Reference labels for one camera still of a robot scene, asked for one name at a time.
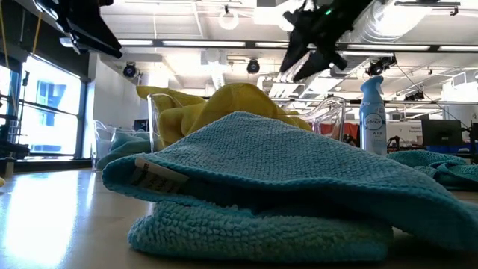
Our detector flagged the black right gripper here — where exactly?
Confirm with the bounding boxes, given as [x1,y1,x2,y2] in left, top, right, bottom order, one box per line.
[280,0,374,83]

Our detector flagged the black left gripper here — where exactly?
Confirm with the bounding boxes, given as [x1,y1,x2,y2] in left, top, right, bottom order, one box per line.
[35,0,123,60]

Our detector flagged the clear plastic bin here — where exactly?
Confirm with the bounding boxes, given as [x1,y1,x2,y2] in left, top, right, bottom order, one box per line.
[90,119,153,172]
[146,92,347,154]

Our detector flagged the yellow microfiber towel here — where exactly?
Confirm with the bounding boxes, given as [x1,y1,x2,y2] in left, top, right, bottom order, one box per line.
[135,84,206,147]
[181,81,313,136]

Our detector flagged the blue microfiber towel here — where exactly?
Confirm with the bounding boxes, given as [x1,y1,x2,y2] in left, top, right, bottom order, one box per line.
[96,130,152,171]
[413,159,478,192]
[387,149,468,169]
[128,200,394,263]
[101,111,478,252]

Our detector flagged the white round pendant lamp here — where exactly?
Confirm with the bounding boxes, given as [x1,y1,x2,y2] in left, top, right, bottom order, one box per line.
[217,6,240,31]

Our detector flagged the red fabric panel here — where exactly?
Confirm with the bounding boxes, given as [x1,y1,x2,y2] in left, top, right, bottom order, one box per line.
[320,122,360,145]

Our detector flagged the large window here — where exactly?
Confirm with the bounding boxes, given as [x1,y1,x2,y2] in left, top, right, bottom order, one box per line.
[0,55,85,160]

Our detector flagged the light blue Febreze spray bottle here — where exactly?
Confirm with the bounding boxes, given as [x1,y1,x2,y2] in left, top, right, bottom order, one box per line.
[358,75,388,156]

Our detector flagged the black equipment stand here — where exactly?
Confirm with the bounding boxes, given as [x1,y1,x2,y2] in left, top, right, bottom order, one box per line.
[0,111,31,176]

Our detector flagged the black computer monitor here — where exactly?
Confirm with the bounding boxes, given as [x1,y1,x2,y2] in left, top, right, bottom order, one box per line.
[420,119,464,148]

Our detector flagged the yellow hanging strap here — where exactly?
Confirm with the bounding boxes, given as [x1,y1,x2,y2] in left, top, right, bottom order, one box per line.
[0,0,10,70]
[31,10,44,55]

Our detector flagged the black ceiling camera mount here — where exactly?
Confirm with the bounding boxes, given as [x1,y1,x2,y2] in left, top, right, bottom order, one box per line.
[365,55,398,78]

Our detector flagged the silver ventilation duct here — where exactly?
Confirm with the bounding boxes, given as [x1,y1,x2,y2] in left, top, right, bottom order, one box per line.
[278,0,436,85]

